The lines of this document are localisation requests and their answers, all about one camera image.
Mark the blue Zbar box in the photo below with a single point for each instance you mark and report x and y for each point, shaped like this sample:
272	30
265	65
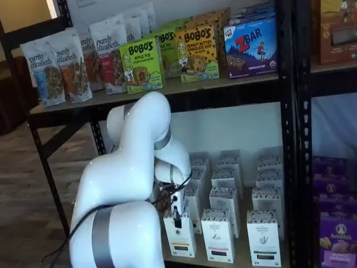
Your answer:
251	50
251	14

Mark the white box yellow strip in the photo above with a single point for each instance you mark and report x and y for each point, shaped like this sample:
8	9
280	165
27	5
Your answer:
181	240
199	177
195	203
199	160

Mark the pale blue backdrop banner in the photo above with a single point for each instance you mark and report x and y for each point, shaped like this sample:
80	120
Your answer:
334	125

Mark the yellow Bobo's peanut butter box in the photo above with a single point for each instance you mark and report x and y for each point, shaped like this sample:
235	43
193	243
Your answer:
219	12
196	56
206	20

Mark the white box green strip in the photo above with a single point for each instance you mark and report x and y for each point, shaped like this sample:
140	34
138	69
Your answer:
269	178
262	243
269	162
266	199

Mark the purple Annie's box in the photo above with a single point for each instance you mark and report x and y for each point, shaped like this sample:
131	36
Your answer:
334	184
337	203
337	245
329	166

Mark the white orange granola bag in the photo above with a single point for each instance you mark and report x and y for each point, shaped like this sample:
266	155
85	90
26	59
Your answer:
93	67
75	78

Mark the dark brown sofa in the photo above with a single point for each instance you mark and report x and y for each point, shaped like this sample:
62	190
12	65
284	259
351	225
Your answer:
14	97

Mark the orange brown snack box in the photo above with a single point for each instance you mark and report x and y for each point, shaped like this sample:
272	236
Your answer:
334	16

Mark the green Bobo's apple pie box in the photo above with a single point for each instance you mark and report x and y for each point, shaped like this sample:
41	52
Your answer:
170	56
178	23
142	67

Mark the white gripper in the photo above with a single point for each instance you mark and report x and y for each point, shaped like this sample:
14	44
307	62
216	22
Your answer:
180	201

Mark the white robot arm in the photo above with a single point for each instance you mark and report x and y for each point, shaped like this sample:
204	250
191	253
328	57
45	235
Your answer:
120	181

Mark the white box pink strip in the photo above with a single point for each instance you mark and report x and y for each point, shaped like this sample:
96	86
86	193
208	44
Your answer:
223	178
216	240
230	160
223	198

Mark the white blue granola bag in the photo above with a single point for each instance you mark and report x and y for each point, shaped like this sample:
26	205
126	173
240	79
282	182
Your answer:
44	78

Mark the white red granola bag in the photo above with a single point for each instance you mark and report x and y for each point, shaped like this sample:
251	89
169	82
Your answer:
132	28
111	69
147	16

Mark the black metal shelf rack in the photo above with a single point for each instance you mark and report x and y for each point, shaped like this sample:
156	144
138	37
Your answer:
285	139
304	139

